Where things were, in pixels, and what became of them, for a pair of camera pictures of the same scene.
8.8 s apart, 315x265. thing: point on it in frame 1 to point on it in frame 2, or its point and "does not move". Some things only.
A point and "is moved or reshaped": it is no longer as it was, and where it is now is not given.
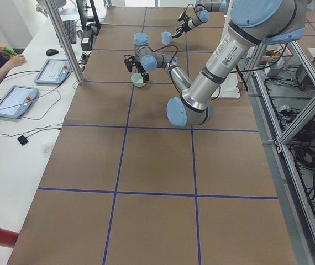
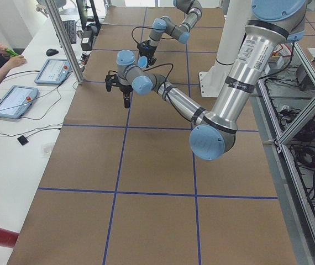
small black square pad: x=22 y=140 does not move
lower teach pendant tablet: x=15 y=102 does not move
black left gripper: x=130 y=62 to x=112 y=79
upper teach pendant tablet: x=54 y=72 does not move
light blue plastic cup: x=166 y=37 is moved or reshaped
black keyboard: x=70 y=26 does not move
